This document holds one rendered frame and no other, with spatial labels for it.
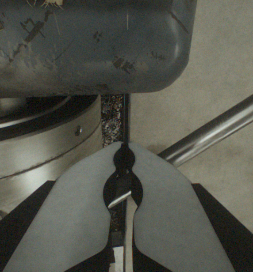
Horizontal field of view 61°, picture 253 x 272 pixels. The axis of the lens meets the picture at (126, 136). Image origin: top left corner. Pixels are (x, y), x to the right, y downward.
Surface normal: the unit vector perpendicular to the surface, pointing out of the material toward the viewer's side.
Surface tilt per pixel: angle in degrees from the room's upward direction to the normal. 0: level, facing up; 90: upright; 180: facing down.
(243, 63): 0
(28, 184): 29
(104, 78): 41
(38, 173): 34
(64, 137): 46
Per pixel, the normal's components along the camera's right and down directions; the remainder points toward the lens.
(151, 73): 0.14, 0.87
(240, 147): 0.18, 0.46
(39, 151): 0.72, 0.33
